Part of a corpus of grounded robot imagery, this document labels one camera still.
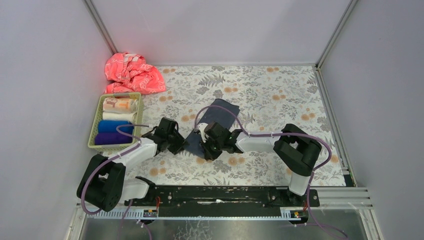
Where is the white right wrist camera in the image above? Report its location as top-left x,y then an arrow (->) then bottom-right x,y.
197,122 -> 208,143

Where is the purple towel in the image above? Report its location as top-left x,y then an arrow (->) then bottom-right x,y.
94,132 -> 133,145

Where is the beige lettered towel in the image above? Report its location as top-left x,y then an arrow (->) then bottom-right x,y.
102,97 -> 138,114

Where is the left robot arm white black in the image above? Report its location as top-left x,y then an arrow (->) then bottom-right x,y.
76,117 -> 188,215

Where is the floral table cloth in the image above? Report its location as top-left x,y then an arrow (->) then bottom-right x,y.
125,66 -> 346,187

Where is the blue rolled towel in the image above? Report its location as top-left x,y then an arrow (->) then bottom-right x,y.
97,120 -> 134,134

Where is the white rolled towel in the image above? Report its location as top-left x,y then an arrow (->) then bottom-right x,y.
102,112 -> 137,124

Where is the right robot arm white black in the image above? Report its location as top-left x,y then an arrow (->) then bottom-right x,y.
197,122 -> 322,196

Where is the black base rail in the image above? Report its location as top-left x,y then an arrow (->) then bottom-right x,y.
132,185 -> 320,218

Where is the dark grey cloth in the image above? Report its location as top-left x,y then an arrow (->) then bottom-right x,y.
184,98 -> 240,159

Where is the pale green plastic basket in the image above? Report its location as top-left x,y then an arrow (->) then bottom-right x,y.
87,92 -> 144,152

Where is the pink patterned cloth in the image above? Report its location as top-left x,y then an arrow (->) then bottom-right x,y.
104,52 -> 167,95

